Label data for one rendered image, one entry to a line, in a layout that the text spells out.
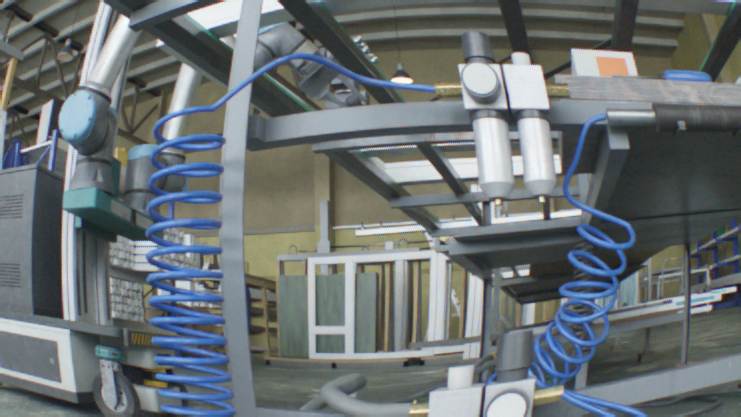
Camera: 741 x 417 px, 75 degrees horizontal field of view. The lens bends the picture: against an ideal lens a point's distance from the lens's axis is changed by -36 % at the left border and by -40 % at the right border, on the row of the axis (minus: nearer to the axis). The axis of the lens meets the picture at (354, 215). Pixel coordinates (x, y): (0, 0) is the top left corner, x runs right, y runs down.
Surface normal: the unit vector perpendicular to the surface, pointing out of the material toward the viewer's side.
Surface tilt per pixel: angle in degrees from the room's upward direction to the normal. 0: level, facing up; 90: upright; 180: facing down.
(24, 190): 90
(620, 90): 90
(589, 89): 90
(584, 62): 90
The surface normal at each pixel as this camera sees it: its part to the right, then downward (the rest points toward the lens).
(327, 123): -0.29, -0.16
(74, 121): 0.04, -0.10
